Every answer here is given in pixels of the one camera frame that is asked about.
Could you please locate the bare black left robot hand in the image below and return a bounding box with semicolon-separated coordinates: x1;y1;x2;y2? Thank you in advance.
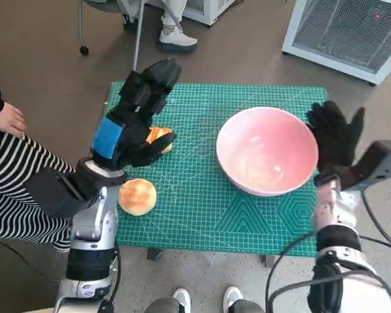
91;58;182;170

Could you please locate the pink bowl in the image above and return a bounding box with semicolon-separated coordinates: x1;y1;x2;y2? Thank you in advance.
216;106;319;197

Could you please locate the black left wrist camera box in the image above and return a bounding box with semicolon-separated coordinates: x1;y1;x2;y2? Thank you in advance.
22;169;98;226

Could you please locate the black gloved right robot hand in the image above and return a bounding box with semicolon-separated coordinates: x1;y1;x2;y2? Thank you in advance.
305;100;366;179

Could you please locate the green cutting mat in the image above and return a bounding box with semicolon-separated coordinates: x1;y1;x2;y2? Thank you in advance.
106;81;328;258

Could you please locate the long braided toy bread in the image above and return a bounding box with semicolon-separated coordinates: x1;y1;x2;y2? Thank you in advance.
145;126;176;154

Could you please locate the large white grille cabinet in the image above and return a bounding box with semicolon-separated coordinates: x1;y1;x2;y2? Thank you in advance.
282;0;391;86

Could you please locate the person in striped clothing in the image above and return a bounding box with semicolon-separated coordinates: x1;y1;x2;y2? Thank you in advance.
0;67;78;254

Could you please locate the person's hand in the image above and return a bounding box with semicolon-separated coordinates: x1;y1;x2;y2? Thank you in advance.
0;101;26;137

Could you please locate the seated person with white shoe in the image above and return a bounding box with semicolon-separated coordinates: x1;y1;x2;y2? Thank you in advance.
122;0;199;53

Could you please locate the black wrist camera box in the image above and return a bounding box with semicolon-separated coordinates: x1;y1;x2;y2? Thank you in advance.
22;169;98;226
341;140;391;190

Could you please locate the metal chair with casters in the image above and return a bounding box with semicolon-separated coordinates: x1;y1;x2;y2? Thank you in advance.
78;0;143;71

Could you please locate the round toy bread bun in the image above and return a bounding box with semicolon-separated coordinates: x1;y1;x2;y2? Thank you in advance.
117;178;158;216

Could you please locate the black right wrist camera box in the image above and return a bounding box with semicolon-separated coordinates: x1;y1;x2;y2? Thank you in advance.
341;140;391;190

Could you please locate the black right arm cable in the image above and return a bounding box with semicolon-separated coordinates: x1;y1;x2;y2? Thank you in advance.
265;233;319;313

